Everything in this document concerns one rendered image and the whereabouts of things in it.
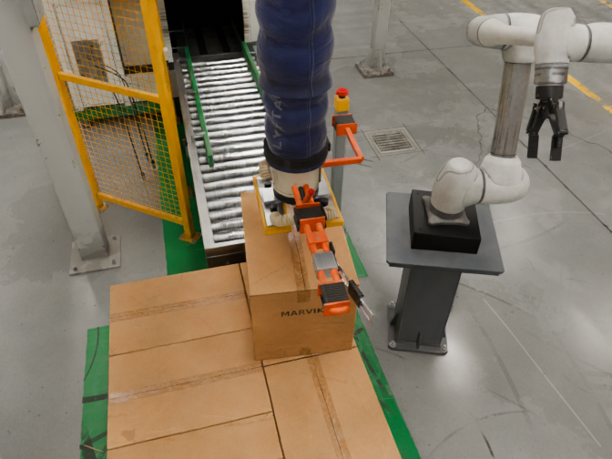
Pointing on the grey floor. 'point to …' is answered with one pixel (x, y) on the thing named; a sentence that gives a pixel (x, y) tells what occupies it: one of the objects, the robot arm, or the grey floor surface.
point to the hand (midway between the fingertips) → (543, 155)
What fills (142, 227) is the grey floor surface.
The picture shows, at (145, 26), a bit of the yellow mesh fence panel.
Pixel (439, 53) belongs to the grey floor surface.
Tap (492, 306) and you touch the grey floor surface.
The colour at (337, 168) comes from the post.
